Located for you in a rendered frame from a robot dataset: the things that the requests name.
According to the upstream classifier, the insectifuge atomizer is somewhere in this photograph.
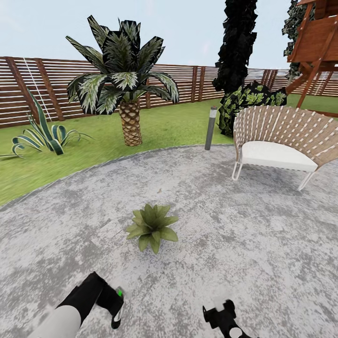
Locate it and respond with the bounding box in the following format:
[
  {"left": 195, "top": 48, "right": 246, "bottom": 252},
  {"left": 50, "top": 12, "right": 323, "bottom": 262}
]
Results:
[{"left": 111, "top": 292, "right": 124, "bottom": 330}]

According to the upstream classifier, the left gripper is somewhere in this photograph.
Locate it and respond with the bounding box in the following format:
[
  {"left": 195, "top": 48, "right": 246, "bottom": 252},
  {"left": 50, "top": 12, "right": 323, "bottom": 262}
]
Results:
[{"left": 100, "top": 286, "right": 123, "bottom": 317}]

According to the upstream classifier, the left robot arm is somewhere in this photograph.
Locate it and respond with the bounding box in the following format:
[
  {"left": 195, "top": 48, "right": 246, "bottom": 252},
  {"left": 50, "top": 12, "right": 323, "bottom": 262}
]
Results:
[{"left": 28, "top": 271, "right": 133, "bottom": 338}]

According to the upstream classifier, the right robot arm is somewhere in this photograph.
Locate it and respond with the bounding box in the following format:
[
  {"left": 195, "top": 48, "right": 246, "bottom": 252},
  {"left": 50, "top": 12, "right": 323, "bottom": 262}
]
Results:
[{"left": 202, "top": 290, "right": 250, "bottom": 338}]

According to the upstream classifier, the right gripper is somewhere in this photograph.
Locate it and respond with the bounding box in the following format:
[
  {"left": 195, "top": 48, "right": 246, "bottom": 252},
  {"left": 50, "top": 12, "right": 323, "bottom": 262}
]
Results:
[{"left": 202, "top": 301, "right": 237, "bottom": 329}]

